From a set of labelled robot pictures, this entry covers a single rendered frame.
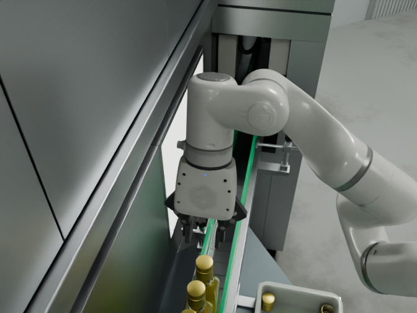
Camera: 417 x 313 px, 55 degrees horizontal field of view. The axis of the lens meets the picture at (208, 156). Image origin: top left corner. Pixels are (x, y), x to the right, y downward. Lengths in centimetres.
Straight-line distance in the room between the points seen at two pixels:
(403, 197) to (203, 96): 33
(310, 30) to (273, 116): 84
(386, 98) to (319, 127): 294
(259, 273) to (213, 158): 73
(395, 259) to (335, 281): 154
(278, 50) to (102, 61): 100
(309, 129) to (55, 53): 40
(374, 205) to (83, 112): 44
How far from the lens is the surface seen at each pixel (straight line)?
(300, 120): 68
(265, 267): 130
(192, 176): 64
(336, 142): 64
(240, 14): 137
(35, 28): 46
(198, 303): 79
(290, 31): 138
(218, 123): 59
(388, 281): 71
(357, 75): 382
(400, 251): 70
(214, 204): 66
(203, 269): 80
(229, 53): 157
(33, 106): 46
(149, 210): 81
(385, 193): 65
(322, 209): 251
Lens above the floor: 184
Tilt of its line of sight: 42 degrees down
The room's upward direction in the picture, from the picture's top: straight up
